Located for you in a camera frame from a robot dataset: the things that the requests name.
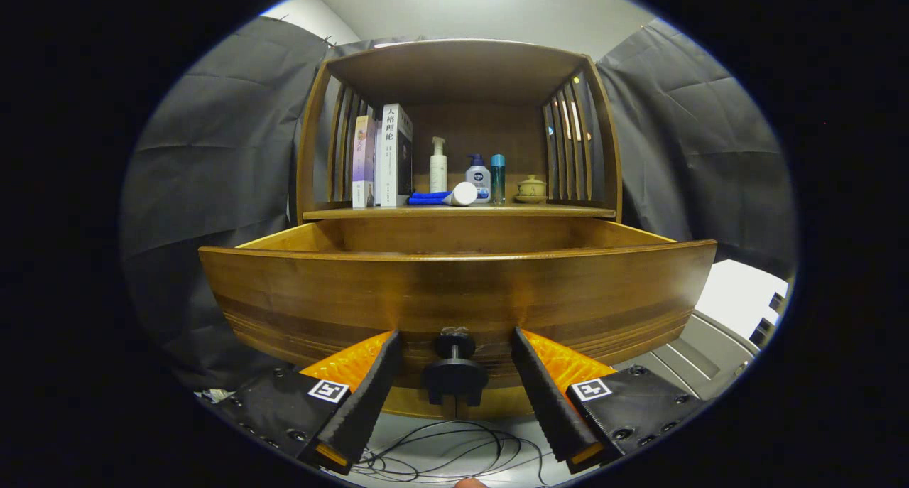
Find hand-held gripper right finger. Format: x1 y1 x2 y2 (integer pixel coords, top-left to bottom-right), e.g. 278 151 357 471
511 327 711 475

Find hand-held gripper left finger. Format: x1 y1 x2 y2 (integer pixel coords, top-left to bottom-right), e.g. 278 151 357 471
213 330 403 475

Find black round drawer knob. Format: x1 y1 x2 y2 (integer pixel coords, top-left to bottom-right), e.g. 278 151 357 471
422 327 489 407

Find brown wooden drawer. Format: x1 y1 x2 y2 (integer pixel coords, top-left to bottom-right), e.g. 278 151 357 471
197 217 718 391

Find white and green tube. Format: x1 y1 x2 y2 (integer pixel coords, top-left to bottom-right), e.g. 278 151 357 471
442 181 479 207

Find wooden countertop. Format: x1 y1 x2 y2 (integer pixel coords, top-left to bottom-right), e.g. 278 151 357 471
303 202 617 220

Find brown wooden cabinet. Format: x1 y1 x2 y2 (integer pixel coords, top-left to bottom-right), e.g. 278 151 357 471
295 38 624 421

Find beige lidded teacup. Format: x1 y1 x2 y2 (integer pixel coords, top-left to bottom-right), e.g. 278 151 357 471
514 175 548 204

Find white appliance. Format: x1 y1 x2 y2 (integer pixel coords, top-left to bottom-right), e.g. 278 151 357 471
618 259 790 402

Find white bottle with blue cap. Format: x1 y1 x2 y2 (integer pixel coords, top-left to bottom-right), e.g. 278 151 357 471
465 153 492 203

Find white pump bottle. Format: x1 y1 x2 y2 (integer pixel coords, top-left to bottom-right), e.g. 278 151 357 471
429 136 448 194

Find purple book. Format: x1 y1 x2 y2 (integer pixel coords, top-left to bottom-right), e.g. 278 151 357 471
352 115 377 209

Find white book with portrait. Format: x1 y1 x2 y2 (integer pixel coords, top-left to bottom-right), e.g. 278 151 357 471
375 103 414 207

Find black backdrop cloth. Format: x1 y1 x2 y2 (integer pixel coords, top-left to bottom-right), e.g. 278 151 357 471
119 16 800 393

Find black floor cables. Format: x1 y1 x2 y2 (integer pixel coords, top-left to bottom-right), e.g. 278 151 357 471
352 421 551 487

